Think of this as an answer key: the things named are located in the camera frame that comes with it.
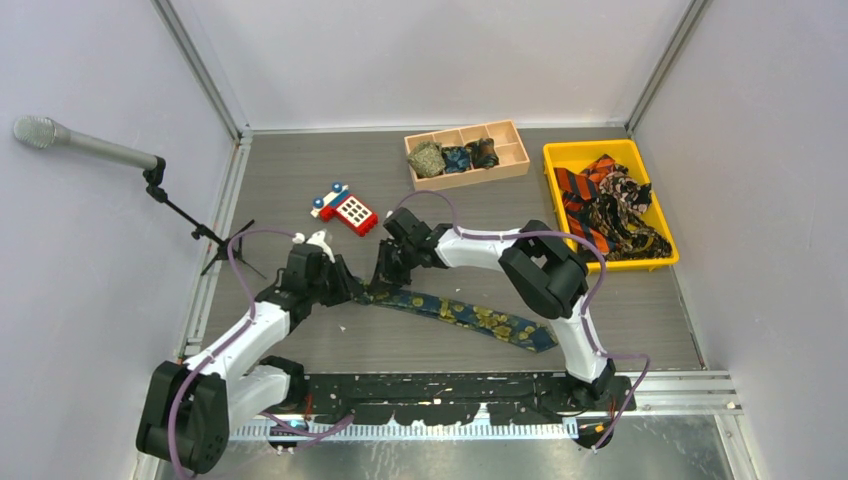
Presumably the olive green rolled tie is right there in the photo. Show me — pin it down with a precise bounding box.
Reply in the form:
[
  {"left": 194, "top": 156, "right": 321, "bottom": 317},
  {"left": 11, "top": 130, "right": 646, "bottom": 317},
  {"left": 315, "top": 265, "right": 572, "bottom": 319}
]
[{"left": 407, "top": 140, "right": 446, "bottom": 178}]

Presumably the yellow plastic bin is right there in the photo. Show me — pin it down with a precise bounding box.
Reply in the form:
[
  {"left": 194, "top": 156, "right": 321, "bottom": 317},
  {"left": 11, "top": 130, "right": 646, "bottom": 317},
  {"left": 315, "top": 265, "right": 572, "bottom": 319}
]
[{"left": 543, "top": 139, "right": 679, "bottom": 271}]

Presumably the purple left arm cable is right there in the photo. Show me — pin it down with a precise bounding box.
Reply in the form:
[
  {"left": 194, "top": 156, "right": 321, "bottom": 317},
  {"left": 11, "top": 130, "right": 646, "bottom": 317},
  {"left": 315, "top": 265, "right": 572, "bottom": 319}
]
[{"left": 165, "top": 229, "right": 362, "bottom": 476}]

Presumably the black microphone stand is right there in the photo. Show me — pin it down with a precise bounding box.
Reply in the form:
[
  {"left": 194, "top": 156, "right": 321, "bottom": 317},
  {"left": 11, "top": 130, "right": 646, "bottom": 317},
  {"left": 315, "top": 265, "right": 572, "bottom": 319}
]
[{"left": 143, "top": 156, "right": 266, "bottom": 279}]

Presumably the wooden divided tray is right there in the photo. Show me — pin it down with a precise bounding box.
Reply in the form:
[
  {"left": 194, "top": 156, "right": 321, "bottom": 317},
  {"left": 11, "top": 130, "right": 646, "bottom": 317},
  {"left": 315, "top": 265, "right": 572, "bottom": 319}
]
[{"left": 404, "top": 120, "right": 530, "bottom": 190}]

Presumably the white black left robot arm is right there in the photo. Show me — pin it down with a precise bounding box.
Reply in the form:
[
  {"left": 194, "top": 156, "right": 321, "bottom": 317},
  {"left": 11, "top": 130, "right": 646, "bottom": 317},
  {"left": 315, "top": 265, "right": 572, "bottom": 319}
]
[{"left": 135, "top": 243, "right": 363, "bottom": 474}]

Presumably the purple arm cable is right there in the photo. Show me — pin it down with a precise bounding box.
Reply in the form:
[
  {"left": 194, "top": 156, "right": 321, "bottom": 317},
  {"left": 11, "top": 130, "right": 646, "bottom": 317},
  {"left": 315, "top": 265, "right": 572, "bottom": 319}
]
[
  {"left": 165, "top": 229, "right": 362, "bottom": 476},
  {"left": 387, "top": 190, "right": 652, "bottom": 453}
]

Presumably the orange navy striped tie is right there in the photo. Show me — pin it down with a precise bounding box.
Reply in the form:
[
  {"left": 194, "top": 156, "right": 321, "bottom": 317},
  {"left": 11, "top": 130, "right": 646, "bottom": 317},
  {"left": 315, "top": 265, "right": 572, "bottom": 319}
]
[{"left": 554, "top": 154, "right": 617, "bottom": 255}]

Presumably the dark brown rolled tie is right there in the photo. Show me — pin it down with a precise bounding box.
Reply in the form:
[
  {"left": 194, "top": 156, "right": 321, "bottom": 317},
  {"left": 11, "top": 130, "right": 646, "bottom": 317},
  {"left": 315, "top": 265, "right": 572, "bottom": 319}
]
[{"left": 465, "top": 138, "right": 500, "bottom": 169}]

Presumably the blue yellow floral tie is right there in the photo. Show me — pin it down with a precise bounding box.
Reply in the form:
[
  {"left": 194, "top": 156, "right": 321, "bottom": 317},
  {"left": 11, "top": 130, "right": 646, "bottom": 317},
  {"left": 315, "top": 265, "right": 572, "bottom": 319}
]
[{"left": 355, "top": 289, "right": 559, "bottom": 353}]

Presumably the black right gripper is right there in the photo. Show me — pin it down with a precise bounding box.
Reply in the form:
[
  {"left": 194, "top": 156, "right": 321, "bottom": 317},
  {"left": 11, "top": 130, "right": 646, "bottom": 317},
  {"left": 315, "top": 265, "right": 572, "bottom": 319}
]
[{"left": 369, "top": 241, "right": 419, "bottom": 297}]

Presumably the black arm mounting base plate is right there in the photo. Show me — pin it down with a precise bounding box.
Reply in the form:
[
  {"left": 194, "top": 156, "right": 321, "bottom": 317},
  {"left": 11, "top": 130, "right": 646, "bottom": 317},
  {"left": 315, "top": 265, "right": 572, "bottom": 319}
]
[{"left": 232, "top": 372, "right": 636, "bottom": 448}]

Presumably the blue rolled tie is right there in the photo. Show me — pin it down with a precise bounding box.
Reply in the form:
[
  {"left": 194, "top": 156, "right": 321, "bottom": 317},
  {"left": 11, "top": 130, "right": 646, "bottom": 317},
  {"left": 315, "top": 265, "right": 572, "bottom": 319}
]
[{"left": 441, "top": 146, "right": 472, "bottom": 174}]

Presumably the red white toy brick block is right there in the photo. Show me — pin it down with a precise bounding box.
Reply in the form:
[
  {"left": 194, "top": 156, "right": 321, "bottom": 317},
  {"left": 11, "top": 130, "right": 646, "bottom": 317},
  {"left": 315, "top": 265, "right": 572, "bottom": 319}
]
[{"left": 310, "top": 182, "right": 379, "bottom": 237}]

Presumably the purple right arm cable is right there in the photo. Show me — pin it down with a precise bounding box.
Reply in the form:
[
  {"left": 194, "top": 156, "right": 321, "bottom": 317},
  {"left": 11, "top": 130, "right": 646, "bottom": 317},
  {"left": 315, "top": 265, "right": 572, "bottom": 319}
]
[{"left": 387, "top": 190, "right": 652, "bottom": 453}]

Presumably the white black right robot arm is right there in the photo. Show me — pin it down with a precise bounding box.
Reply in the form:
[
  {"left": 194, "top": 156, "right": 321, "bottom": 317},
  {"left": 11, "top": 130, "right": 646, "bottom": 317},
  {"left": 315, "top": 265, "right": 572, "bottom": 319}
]
[{"left": 368, "top": 207, "right": 615, "bottom": 411}]

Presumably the silver microphone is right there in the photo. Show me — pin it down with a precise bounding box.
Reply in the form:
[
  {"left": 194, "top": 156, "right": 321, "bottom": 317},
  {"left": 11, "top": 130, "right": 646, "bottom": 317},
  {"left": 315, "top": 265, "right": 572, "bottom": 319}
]
[{"left": 13, "top": 115, "right": 161, "bottom": 171}]

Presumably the black floral patterned tie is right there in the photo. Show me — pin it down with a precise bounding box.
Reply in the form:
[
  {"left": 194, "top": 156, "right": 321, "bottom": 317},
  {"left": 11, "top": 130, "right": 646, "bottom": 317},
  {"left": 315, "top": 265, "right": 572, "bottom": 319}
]
[{"left": 590, "top": 163, "right": 672, "bottom": 261}]

